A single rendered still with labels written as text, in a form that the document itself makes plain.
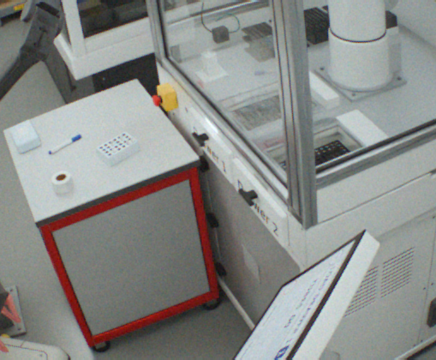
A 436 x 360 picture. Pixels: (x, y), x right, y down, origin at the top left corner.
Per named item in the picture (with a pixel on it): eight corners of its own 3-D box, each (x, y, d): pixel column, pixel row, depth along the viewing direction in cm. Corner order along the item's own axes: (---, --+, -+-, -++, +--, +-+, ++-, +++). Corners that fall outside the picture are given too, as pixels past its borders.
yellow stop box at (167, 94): (164, 113, 247) (161, 95, 242) (157, 104, 252) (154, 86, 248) (178, 108, 248) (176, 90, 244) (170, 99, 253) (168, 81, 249)
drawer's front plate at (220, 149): (231, 184, 216) (227, 153, 210) (192, 135, 238) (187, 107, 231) (236, 182, 217) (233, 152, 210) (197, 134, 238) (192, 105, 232)
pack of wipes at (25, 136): (42, 145, 256) (38, 135, 253) (19, 155, 253) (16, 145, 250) (32, 127, 267) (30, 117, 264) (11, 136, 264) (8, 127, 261)
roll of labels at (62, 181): (68, 195, 232) (66, 184, 229) (50, 193, 233) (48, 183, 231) (76, 181, 237) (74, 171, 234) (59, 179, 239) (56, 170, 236)
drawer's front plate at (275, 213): (283, 248, 193) (281, 217, 186) (235, 189, 215) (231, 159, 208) (289, 245, 194) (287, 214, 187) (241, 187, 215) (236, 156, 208)
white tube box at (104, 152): (110, 167, 240) (108, 158, 238) (98, 157, 246) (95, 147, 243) (140, 149, 246) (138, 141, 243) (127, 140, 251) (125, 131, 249)
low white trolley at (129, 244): (93, 363, 270) (34, 221, 223) (50, 267, 316) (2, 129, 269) (226, 312, 285) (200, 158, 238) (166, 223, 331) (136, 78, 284)
